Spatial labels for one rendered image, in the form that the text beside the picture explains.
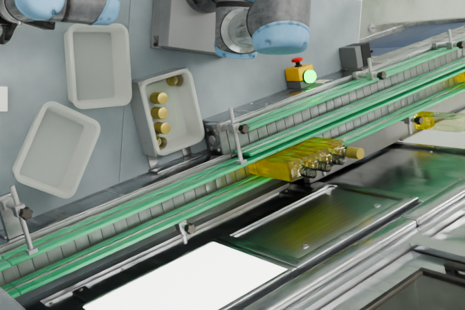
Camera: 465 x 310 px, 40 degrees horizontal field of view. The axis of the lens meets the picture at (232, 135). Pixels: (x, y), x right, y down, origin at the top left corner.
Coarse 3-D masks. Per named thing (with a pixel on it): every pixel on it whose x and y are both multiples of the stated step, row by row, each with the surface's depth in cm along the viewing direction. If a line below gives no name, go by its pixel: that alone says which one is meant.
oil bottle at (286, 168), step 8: (264, 160) 187; (272, 160) 185; (280, 160) 184; (288, 160) 182; (296, 160) 181; (256, 168) 191; (264, 168) 188; (272, 168) 185; (280, 168) 182; (288, 168) 179; (296, 168) 178; (272, 176) 186; (280, 176) 183; (288, 176) 180; (296, 176) 179
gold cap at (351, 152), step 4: (348, 148) 185; (352, 148) 184; (356, 148) 183; (360, 148) 183; (348, 152) 185; (352, 152) 183; (356, 152) 182; (360, 152) 183; (364, 152) 184; (348, 156) 185; (352, 156) 184; (356, 156) 182; (360, 156) 183
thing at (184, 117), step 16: (160, 80) 186; (192, 80) 185; (144, 96) 176; (176, 96) 190; (192, 96) 186; (176, 112) 191; (192, 112) 188; (176, 128) 191; (192, 128) 191; (176, 144) 186; (192, 144) 186
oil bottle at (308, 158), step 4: (280, 152) 192; (284, 152) 191; (288, 152) 190; (292, 152) 189; (296, 152) 189; (300, 152) 188; (304, 152) 187; (308, 152) 186; (292, 156) 186; (296, 156) 185; (300, 156) 184; (304, 156) 183; (308, 156) 183; (312, 156) 183; (316, 156) 183; (304, 160) 182; (308, 160) 182; (312, 160) 182; (316, 160) 182; (308, 164) 181; (312, 164) 181
